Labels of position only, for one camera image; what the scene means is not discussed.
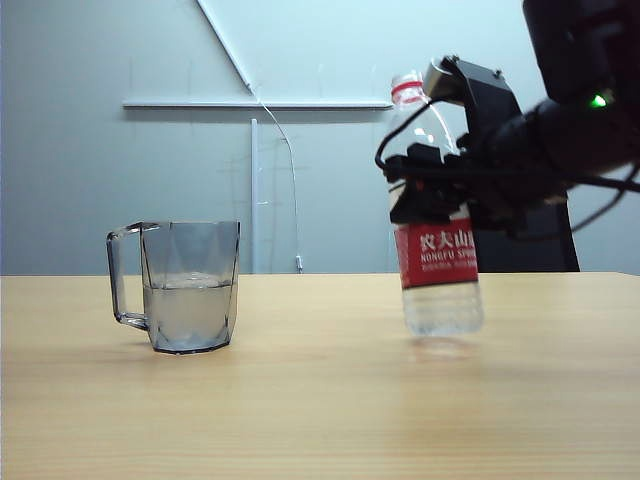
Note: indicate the clear bottle with red label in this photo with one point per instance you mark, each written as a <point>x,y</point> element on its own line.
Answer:
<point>440,260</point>

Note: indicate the long horizontal white wall rail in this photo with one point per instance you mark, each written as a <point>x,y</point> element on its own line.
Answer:
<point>200,104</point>

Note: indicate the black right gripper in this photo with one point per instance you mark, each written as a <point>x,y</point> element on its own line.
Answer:
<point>500,195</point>

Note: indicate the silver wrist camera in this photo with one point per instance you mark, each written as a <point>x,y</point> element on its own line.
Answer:
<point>442,82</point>

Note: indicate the vertical white wall rail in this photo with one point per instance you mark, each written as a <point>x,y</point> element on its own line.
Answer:
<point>255,200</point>

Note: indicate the transparent grey faceted mug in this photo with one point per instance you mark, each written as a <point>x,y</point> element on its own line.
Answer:
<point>190,300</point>

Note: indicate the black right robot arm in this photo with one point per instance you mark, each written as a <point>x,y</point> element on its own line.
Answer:
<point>575,145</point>

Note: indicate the black office chair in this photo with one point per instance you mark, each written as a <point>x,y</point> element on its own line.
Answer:
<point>547,252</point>

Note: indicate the diagonal white wall rail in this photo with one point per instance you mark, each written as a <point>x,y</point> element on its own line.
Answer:
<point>225,42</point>

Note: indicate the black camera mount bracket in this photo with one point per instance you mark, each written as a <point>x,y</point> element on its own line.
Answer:
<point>487,100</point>

